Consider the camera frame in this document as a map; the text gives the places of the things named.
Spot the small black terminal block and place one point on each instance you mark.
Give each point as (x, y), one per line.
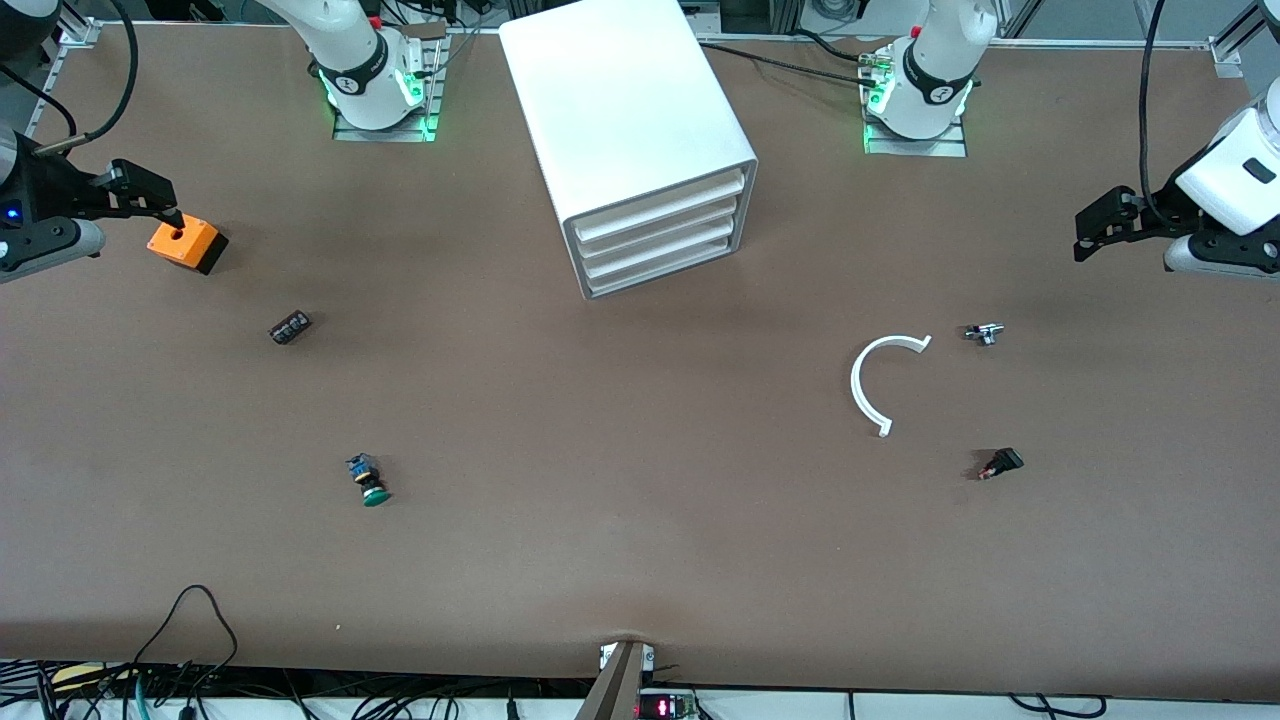
(290, 328)

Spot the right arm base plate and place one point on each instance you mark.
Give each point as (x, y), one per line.
(385, 135)

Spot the red LED display board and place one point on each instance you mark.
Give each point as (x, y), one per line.
(665, 708)

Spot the aluminium table edge rail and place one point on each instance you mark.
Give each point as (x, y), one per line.
(1100, 43)

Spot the white plastic cabinet drawer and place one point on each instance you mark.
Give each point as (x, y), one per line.
(660, 226)
(660, 206)
(660, 266)
(660, 246)

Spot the small silver metal component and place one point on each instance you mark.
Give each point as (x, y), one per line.
(984, 333)

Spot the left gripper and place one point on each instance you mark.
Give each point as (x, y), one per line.
(1152, 214)

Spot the aluminium corner frame bracket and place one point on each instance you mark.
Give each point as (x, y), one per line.
(1225, 50)

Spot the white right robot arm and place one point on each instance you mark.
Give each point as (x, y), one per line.
(350, 60)

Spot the white drawer cabinet housing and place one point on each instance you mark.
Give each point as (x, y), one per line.
(620, 100)

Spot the aluminium side frame rail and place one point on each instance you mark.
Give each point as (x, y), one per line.
(55, 75)

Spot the small black rocker switch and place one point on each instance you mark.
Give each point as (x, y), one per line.
(1003, 462)

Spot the orange button enclosure box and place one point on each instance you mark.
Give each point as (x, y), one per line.
(195, 248)

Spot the green push button switch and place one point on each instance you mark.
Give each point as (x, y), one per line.
(368, 480)

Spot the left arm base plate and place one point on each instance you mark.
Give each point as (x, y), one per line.
(920, 147)

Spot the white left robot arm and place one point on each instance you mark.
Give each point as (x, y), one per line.
(935, 70)

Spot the brown camera mounting post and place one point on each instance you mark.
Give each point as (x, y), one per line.
(615, 690)

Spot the white curved plastic arc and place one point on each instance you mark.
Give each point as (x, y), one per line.
(858, 385)

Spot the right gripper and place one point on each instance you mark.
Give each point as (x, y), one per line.
(52, 187)

